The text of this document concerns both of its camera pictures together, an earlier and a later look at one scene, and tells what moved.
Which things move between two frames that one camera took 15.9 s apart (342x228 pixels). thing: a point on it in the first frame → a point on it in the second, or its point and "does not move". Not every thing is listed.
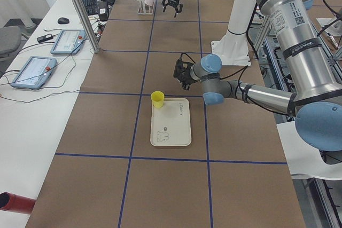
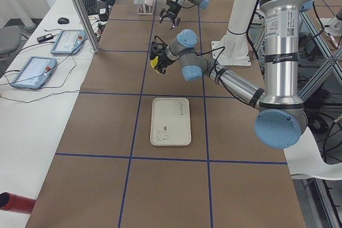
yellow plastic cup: (157, 98) → (153, 63)
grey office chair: (10, 38) does not move
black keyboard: (91, 4) does not move
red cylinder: (15, 203) does not move
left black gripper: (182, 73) → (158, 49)
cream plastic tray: (170, 125) does not move
